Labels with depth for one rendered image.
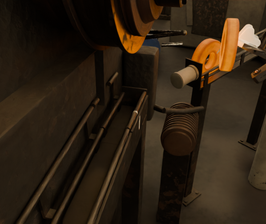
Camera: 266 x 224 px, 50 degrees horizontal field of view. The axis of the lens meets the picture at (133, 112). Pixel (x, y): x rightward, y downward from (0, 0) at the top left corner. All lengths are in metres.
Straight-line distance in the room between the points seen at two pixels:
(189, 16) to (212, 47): 2.28
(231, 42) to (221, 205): 0.89
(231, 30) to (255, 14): 2.41
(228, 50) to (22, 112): 0.59
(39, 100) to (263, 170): 1.29
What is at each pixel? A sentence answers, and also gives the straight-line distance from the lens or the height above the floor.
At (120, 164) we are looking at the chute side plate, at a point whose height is 0.69.
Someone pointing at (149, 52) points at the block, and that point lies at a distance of 0.88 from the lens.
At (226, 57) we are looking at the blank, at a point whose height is 0.81.
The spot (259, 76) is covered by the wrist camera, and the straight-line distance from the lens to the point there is 0.95.
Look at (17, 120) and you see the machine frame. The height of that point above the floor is 0.87.
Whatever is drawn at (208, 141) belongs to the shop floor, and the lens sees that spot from 1.90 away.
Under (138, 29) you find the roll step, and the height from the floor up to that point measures 0.95.
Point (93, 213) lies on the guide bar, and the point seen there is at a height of 0.69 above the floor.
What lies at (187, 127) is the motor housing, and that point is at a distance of 1.03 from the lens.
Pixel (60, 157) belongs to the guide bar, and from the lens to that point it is 0.54.
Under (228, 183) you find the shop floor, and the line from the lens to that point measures 1.64.
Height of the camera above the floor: 1.09
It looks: 31 degrees down
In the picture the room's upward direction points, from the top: 2 degrees clockwise
